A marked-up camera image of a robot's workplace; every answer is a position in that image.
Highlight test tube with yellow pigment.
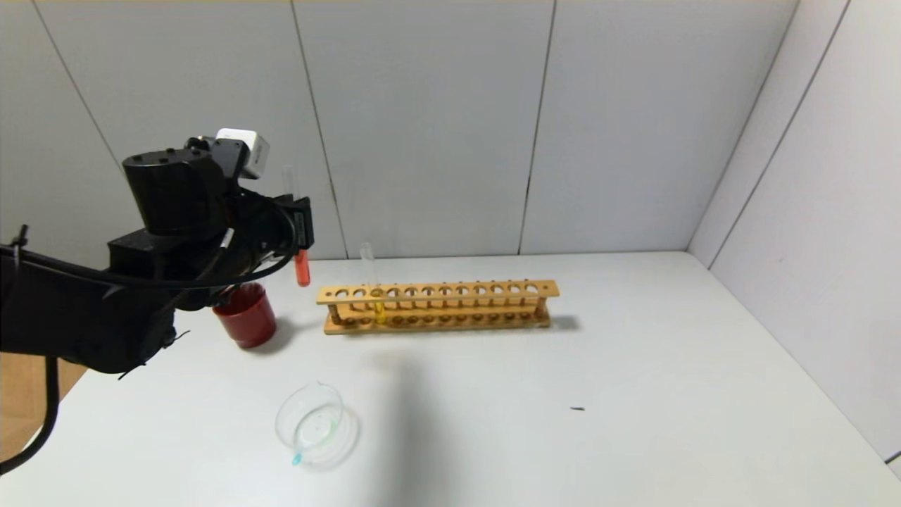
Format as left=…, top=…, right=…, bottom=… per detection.
left=359, top=243, right=387, bottom=325

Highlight test tube with red pigment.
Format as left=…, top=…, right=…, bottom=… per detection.
left=282, top=165, right=311, bottom=287

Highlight red plastic cup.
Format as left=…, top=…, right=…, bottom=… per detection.
left=213, top=283, right=277, bottom=349

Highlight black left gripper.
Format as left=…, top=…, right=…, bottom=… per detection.
left=272, top=194, right=315, bottom=251

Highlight wooden test tube rack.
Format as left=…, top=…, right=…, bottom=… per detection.
left=316, top=280, right=560, bottom=335

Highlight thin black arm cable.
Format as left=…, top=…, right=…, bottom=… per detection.
left=0, top=210, right=297, bottom=290

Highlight clear glass beaker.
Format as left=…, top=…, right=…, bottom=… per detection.
left=275, top=382, right=360, bottom=470

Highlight thick black hanging cable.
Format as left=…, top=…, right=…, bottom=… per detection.
left=0, top=356, right=61, bottom=477

